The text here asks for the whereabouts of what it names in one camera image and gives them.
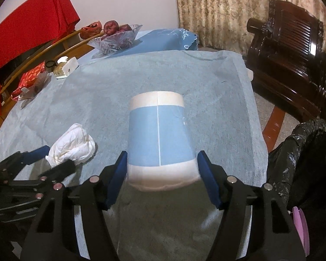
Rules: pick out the glass fruit bowl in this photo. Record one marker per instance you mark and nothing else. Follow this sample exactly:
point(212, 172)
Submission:
point(110, 44)

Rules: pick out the grey-blue tablecloth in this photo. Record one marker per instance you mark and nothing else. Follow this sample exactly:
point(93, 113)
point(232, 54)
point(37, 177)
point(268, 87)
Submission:
point(220, 113)

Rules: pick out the blue white paper cup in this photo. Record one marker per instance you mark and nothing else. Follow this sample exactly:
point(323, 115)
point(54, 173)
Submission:
point(161, 155)

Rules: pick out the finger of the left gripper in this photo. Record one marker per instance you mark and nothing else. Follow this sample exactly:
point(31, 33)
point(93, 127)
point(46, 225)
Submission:
point(58, 173)
point(18, 160)

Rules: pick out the blue embroidered table cover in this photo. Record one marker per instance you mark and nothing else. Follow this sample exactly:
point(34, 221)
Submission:
point(161, 40)

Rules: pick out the television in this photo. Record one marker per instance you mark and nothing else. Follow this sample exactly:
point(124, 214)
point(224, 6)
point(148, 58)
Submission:
point(8, 68)

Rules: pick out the red cloth cover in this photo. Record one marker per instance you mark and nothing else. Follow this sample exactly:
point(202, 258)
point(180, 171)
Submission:
point(33, 23)

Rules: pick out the wooden tv cabinet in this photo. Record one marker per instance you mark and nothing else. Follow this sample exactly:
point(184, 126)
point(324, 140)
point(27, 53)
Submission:
point(71, 46)

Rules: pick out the red snack packet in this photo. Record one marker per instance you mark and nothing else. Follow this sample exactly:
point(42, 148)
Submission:
point(27, 80)

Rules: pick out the pink face mask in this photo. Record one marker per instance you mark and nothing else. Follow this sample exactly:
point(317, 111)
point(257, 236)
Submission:
point(300, 223)

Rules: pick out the dark wooden armchair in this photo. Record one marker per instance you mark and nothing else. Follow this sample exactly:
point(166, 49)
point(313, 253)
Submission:
point(288, 61)

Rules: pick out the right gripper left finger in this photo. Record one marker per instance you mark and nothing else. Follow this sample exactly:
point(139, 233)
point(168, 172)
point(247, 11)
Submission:
point(70, 224)

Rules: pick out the white tissue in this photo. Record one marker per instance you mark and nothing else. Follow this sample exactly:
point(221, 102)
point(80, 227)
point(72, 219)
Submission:
point(75, 145)

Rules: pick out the tissue box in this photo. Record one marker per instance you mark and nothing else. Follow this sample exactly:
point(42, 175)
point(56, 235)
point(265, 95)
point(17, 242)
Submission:
point(65, 67)

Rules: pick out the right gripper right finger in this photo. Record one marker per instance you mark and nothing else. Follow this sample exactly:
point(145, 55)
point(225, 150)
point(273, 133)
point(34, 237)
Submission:
point(255, 224)

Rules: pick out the red apples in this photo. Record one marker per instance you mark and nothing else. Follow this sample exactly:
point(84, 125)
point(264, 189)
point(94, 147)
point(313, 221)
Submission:
point(112, 27)

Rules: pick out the black lined trash bin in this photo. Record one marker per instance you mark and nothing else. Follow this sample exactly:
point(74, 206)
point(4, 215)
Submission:
point(297, 171)

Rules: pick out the beige patterned curtain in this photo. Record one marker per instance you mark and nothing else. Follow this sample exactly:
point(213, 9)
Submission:
point(222, 24)

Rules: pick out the small glass dish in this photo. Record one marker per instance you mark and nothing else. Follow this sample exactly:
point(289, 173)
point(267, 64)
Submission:
point(28, 94)

